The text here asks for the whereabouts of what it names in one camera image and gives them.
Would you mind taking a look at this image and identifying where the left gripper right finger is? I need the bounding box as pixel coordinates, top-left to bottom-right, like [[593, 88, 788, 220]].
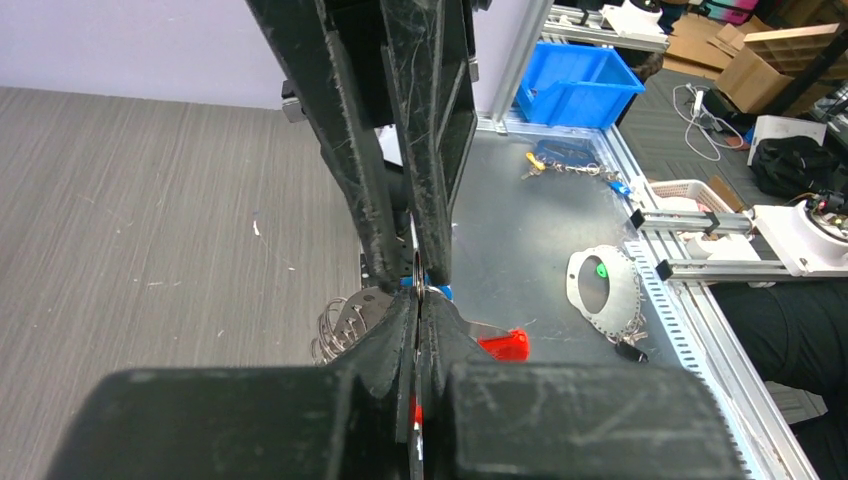
[[420, 291, 744, 479]]

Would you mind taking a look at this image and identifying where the white keyring holder disc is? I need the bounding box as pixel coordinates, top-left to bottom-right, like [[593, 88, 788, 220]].
[[565, 244, 649, 364]]

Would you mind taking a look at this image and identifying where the black backpack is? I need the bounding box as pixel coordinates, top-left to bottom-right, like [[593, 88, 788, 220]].
[[750, 136, 840, 199]]

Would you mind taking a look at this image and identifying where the cardboard box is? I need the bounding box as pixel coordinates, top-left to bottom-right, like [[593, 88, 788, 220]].
[[715, 23, 847, 114]]

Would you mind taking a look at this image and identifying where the silver split keyring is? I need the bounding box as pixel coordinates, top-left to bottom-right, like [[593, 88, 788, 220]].
[[412, 250, 427, 303]]

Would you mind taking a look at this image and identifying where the keychain with yellow tag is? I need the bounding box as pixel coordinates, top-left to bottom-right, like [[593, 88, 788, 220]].
[[520, 152, 635, 198]]

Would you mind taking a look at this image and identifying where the blue plastic bin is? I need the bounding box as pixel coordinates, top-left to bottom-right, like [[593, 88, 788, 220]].
[[515, 42, 645, 129]]

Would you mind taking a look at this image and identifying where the pink white small basket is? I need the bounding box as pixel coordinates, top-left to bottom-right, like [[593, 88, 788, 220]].
[[649, 180, 734, 213]]

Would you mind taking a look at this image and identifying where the key with blue tag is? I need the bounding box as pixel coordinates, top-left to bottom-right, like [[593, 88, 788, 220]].
[[399, 273, 454, 301]]

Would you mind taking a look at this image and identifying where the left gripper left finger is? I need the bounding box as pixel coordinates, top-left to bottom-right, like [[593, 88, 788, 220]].
[[47, 288, 419, 479]]

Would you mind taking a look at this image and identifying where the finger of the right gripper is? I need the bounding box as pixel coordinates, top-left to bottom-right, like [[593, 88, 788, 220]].
[[248, 1, 401, 289], [380, 1, 477, 282]]

